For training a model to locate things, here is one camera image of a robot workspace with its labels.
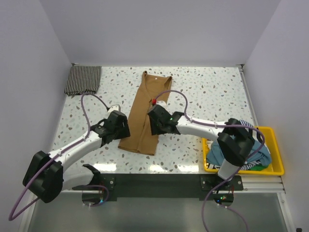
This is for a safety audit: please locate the tan tank top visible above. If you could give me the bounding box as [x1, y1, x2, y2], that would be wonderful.
[118, 71, 172, 156]

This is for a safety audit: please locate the black white striped tank top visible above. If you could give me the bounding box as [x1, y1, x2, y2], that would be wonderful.
[64, 65, 102, 96]

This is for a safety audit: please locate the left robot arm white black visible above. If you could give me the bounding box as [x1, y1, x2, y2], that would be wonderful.
[23, 110, 130, 203]

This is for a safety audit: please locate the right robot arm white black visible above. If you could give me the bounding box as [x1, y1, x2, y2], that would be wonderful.
[148, 104, 255, 190]

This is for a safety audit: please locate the navy white striped tank top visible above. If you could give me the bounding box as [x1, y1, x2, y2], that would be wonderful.
[239, 119, 254, 130]

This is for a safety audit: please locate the green tank top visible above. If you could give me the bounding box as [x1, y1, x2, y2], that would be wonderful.
[249, 165, 267, 171]

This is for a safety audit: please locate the blue tank top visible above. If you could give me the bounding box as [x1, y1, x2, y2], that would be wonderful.
[206, 141, 272, 170]

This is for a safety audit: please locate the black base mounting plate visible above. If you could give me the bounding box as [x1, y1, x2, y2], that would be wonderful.
[71, 173, 244, 203]

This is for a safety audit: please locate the yellow plastic bin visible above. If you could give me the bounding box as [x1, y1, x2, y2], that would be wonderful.
[202, 126, 284, 176]

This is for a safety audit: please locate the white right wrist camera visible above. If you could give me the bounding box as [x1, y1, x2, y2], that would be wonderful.
[151, 99, 167, 108]

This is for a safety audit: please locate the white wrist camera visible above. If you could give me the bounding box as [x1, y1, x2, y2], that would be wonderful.
[151, 99, 167, 108]
[107, 104, 121, 113]

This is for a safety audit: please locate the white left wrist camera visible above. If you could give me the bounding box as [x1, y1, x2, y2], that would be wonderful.
[107, 104, 121, 113]

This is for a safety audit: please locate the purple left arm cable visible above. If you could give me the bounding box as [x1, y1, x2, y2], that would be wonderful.
[8, 93, 114, 221]

